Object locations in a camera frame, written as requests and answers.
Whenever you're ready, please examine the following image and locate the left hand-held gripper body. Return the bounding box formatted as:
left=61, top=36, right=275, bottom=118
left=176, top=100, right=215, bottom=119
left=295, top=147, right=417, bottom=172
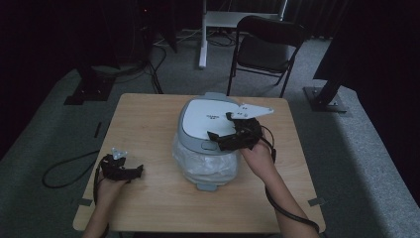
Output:
left=98, top=147, right=131, bottom=181

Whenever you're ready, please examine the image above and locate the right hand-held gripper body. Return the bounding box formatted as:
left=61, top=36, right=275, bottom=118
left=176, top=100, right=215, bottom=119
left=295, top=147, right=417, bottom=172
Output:
left=227, top=102, right=275, bottom=153

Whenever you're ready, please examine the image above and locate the grey and white trash can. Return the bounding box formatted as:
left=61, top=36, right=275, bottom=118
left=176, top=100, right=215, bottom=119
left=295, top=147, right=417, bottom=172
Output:
left=171, top=92, right=248, bottom=193

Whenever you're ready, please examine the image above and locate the person's left hand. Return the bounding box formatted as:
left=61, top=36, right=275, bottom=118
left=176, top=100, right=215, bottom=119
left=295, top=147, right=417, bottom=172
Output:
left=94, top=176, right=129, bottom=206

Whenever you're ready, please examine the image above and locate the person's right hand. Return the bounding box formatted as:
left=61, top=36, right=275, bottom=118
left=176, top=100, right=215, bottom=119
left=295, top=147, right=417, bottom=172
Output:
left=239, top=133, right=275, bottom=182

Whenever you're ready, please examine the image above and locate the translucent plastic bin liner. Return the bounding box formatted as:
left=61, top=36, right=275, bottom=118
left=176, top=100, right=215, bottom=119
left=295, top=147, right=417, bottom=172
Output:
left=171, top=133, right=242, bottom=186

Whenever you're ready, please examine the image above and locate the black folding chair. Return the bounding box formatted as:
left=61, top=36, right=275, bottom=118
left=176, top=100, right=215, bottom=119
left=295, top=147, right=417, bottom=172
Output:
left=226, top=15, right=310, bottom=99

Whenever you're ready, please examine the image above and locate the black stand with bolted base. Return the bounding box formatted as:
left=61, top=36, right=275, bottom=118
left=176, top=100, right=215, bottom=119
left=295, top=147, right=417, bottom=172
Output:
left=302, top=77, right=349, bottom=114

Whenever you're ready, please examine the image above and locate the black cable on floor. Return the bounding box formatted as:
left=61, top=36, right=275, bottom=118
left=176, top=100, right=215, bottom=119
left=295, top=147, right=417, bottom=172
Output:
left=42, top=150, right=101, bottom=189

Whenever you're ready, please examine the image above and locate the black stand with base plate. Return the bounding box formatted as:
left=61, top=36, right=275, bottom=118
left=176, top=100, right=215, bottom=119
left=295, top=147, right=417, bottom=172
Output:
left=62, top=64, right=117, bottom=106

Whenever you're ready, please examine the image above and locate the bundle of black floor cables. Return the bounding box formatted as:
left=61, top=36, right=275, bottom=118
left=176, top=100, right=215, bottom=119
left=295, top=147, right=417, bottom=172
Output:
left=142, top=41, right=167, bottom=95

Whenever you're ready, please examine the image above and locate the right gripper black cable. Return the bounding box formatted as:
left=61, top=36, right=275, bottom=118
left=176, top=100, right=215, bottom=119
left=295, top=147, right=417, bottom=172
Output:
left=259, top=124, right=322, bottom=235

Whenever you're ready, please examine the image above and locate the white desk frame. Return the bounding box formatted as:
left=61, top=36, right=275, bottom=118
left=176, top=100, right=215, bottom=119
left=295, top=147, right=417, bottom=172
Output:
left=198, top=0, right=289, bottom=69

